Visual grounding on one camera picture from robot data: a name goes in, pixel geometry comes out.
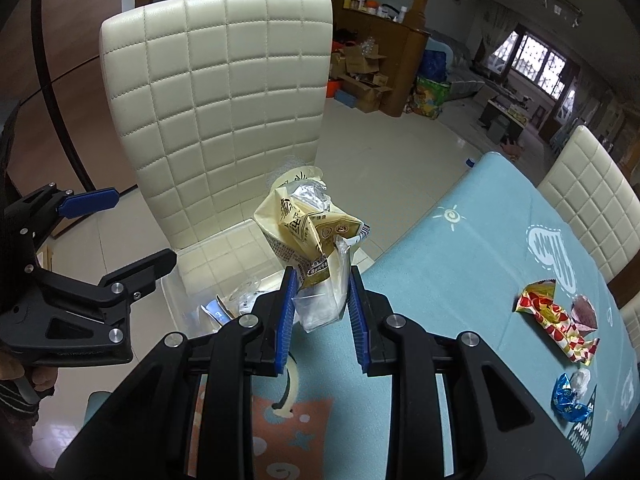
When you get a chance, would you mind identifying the cream chair far middle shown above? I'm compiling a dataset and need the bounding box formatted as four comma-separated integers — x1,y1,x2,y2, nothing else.
537,125,640,282

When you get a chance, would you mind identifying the barred window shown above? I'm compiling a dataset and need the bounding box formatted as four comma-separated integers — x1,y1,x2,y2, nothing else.
487,30,568,100

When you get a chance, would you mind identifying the red gold snack wrapper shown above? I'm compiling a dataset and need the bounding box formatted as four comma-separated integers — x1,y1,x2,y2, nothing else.
515,280,600,366

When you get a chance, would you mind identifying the pile of cardboard boxes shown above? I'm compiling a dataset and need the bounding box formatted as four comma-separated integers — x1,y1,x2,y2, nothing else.
326,38,392,113

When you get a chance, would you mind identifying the light blue patterned tablecloth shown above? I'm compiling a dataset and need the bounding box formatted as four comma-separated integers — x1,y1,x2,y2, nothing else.
250,154,639,479

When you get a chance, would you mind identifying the coffee table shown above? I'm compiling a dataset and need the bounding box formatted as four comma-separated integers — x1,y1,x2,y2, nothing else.
480,96,528,144

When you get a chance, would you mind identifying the person's left hand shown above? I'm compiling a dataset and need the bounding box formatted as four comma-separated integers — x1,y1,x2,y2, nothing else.
1,352,58,405

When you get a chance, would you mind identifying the colourful green shopping bag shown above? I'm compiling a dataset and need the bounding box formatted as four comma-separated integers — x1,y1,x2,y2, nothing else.
408,76,450,120

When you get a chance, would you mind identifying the ceiling lamp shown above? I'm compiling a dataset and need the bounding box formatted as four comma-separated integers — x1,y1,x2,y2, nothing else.
542,0,584,28

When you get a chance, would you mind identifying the cream chair beside table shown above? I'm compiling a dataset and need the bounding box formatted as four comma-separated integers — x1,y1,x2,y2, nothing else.
100,0,333,252

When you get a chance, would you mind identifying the pink wrapper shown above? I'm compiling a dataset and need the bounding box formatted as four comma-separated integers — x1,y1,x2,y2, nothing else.
570,295,598,337

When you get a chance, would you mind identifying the yellow milk carton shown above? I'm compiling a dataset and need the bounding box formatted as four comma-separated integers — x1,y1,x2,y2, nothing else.
254,166,370,333

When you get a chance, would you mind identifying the wooden divider cabinet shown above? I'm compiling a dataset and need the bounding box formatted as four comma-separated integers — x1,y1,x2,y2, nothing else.
332,0,430,117

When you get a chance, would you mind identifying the blue foil candy wrapper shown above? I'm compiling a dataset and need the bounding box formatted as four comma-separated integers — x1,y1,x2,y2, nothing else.
551,373,593,422

